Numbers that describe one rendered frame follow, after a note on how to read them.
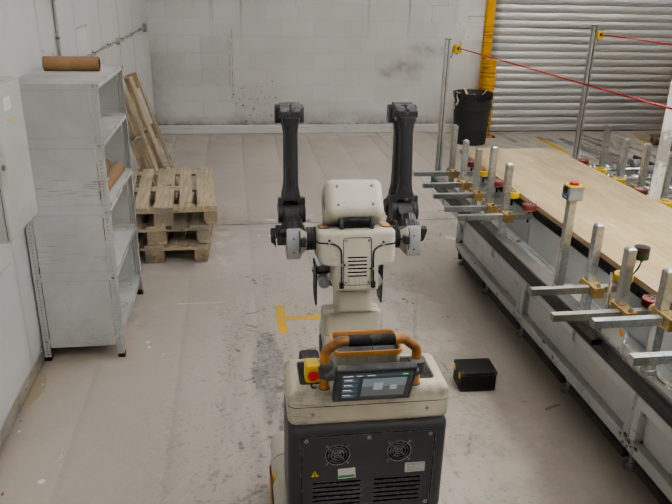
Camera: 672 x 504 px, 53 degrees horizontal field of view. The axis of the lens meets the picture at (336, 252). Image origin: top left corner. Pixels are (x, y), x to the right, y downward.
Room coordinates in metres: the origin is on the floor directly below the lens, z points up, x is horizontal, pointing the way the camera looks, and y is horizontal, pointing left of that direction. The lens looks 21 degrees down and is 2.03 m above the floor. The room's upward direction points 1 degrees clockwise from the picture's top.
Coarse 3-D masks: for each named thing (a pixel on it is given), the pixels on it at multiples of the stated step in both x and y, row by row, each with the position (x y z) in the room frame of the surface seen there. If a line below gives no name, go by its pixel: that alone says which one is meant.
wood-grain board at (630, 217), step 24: (504, 168) 4.51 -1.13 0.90; (528, 168) 4.53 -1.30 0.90; (552, 168) 4.54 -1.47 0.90; (576, 168) 4.56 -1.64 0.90; (528, 192) 3.94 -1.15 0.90; (552, 192) 3.95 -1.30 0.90; (600, 192) 3.97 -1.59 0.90; (624, 192) 3.99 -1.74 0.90; (552, 216) 3.49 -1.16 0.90; (576, 216) 3.49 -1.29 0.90; (600, 216) 3.50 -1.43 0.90; (624, 216) 3.51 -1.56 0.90; (648, 216) 3.52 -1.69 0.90; (624, 240) 3.13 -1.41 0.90; (648, 240) 3.14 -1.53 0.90; (648, 264) 2.82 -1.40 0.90; (648, 288) 2.58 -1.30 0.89
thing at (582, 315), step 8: (552, 312) 2.39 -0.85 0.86; (560, 312) 2.40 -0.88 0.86; (568, 312) 2.40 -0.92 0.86; (576, 312) 2.40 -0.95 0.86; (584, 312) 2.40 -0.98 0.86; (592, 312) 2.40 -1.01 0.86; (600, 312) 2.40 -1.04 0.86; (608, 312) 2.41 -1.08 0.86; (616, 312) 2.41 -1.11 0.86; (640, 312) 2.42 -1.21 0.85; (552, 320) 2.38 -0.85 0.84; (560, 320) 2.37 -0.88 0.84; (568, 320) 2.38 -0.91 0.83; (576, 320) 2.38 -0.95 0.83
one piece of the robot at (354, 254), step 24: (312, 240) 2.27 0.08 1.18; (336, 240) 2.22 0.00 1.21; (360, 240) 2.23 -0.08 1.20; (384, 240) 2.24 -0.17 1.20; (336, 264) 2.21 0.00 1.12; (360, 264) 2.22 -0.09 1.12; (336, 288) 2.20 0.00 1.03; (360, 288) 2.21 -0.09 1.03; (336, 312) 2.26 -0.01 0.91; (360, 312) 2.28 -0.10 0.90
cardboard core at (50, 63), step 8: (48, 56) 3.93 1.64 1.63; (56, 56) 3.94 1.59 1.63; (64, 56) 3.94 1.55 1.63; (72, 56) 3.95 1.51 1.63; (80, 56) 3.96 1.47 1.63; (88, 56) 3.97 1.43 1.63; (48, 64) 3.90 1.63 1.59; (56, 64) 3.90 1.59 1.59; (64, 64) 3.91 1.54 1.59; (72, 64) 3.92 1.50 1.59; (80, 64) 3.92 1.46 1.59; (88, 64) 3.93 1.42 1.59; (96, 64) 3.94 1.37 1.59
